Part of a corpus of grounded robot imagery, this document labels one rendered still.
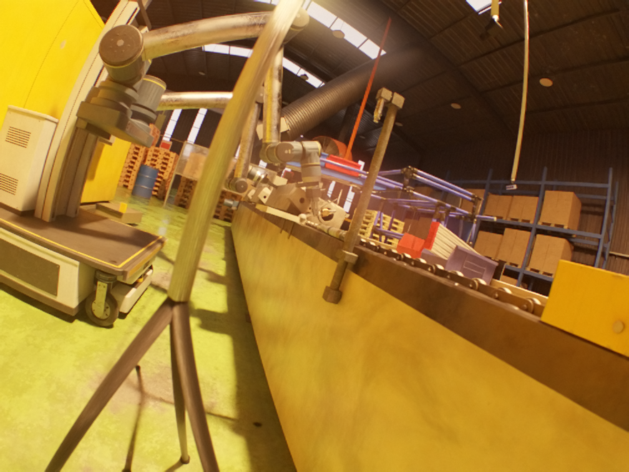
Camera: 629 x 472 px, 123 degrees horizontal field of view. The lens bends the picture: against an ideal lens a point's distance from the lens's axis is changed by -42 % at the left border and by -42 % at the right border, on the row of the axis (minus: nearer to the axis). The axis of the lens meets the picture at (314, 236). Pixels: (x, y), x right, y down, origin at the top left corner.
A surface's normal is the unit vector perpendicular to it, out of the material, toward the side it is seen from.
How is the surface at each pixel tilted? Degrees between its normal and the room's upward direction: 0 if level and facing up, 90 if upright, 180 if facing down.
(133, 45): 89
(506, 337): 90
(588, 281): 90
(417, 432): 90
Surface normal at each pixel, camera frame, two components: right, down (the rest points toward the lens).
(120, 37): 0.49, 0.20
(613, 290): -0.90, -0.29
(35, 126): 0.29, 0.14
